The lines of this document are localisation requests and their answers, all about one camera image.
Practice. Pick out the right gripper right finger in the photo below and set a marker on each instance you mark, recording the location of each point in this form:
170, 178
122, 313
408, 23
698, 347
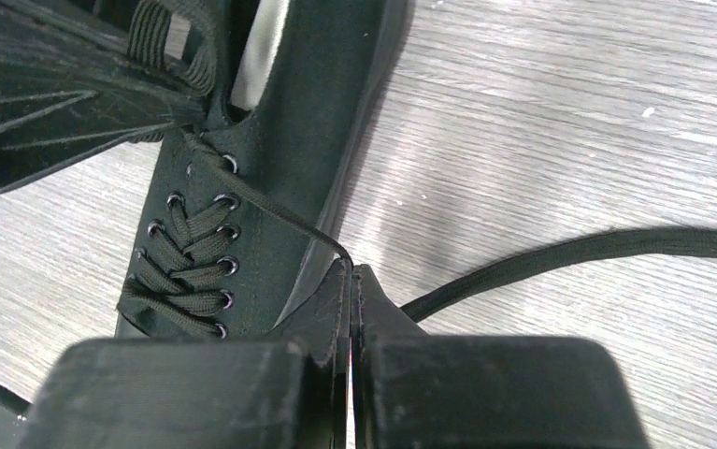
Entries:
416, 390

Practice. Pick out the black canvas shoe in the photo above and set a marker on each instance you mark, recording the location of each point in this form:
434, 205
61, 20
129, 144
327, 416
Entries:
240, 222

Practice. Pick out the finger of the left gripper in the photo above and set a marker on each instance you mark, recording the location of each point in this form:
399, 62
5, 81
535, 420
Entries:
44, 133
58, 63

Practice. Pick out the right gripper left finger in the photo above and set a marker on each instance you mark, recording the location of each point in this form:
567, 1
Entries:
287, 389

